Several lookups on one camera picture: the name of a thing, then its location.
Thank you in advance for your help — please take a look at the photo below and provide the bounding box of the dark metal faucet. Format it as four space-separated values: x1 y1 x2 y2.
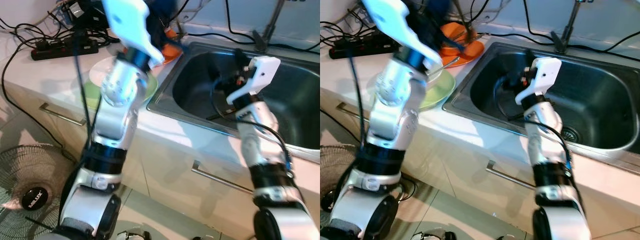
550 0 587 54
251 0 287 53

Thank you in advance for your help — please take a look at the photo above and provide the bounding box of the long black power cable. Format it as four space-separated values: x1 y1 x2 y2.
0 40 76 163
320 107 366 151

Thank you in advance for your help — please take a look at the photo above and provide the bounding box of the thick black hanging cable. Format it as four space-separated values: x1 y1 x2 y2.
522 0 553 39
224 0 256 41

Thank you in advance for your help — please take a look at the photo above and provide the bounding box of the white ribbed bowl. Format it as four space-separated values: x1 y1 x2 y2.
89 55 128 87

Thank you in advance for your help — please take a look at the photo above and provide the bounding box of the stainless steel sink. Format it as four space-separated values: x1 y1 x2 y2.
442 41 640 173
146 41 321 163

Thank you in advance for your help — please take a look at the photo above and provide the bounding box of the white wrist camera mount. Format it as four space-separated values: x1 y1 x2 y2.
226 56 282 106
361 0 441 63
101 0 152 57
515 56 563 106

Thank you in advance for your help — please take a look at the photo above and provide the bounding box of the metal spoon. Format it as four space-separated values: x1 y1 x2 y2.
431 56 461 76

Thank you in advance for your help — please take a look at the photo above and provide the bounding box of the white kitchen counter cabinet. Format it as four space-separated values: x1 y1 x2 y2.
0 30 321 240
320 30 640 240

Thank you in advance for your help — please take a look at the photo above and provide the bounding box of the metal drawer handle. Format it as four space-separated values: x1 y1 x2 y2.
336 102 372 126
40 102 87 127
486 160 537 191
191 160 254 194

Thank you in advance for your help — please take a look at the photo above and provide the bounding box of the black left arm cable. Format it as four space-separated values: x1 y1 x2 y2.
347 52 371 151
57 27 101 226

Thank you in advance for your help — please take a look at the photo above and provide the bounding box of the black cable along counter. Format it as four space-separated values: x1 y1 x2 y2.
187 31 321 53
487 30 640 53

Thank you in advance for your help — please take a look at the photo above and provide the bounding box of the black robot left foot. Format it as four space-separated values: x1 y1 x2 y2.
411 229 457 240
116 229 152 240

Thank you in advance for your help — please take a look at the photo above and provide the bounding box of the black power strip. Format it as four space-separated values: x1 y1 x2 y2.
327 31 401 60
31 37 99 62

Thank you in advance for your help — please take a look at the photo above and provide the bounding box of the green plate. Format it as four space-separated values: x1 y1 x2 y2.
419 69 457 112
82 70 158 112

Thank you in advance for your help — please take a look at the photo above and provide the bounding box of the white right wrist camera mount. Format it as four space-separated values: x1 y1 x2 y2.
226 56 282 106
515 56 563 106

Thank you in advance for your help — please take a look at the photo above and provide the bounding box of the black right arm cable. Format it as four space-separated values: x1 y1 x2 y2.
492 75 576 173
210 75 293 173

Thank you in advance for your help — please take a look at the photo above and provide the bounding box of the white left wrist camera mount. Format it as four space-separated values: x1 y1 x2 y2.
101 0 152 57
361 0 441 63

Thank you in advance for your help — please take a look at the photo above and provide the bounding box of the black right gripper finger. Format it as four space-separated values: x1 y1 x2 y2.
524 48 539 72
234 47 250 70

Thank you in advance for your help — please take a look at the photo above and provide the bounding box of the orange plate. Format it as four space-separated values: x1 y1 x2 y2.
439 40 486 68
152 42 183 67

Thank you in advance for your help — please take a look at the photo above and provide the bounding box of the black adapter with white label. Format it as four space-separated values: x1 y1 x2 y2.
65 0 108 30

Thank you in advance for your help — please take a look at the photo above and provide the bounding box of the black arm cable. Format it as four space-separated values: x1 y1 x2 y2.
347 52 371 151
57 27 101 226
210 75 293 173
492 75 576 173

